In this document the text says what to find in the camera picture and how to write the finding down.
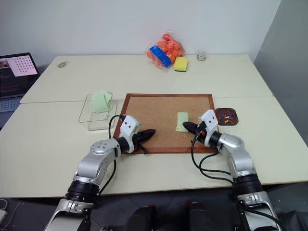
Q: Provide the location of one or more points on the grey laptop with lit screen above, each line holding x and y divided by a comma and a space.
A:
14, 79

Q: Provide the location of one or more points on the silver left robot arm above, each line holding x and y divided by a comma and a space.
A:
89, 166

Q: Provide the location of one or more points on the grey oval object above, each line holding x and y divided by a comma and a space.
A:
62, 64

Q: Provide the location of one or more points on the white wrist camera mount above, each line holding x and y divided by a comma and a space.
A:
128, 126
209, 119

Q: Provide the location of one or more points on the dark rounded shape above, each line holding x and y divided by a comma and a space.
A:
201, 216

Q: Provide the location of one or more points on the small clear glass jar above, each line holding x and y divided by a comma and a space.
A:
201, 56

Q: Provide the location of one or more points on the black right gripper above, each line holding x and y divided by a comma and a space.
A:
201, 128

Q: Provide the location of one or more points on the green sticky notes stack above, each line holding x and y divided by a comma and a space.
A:
99, 103

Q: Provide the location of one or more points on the brown square tray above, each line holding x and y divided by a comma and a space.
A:
227, 115

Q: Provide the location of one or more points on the cork board with wooden frame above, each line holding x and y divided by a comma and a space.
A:
158, 113

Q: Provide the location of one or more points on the yellow sponge with green pad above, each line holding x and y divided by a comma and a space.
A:
181, 63

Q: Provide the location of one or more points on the small green sticky note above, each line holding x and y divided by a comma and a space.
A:
182, 119

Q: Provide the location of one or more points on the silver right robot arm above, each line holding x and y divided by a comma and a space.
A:
240, 156

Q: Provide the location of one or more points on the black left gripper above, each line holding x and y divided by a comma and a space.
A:
138, 138

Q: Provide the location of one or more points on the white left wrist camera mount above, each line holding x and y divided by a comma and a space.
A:
128, 126

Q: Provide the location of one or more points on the clear plastic box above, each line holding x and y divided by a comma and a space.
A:
96, 120

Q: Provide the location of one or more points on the plastic bag of orange balls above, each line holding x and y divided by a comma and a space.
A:
168, 48

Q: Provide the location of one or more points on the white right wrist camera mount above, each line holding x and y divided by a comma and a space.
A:
209, 119

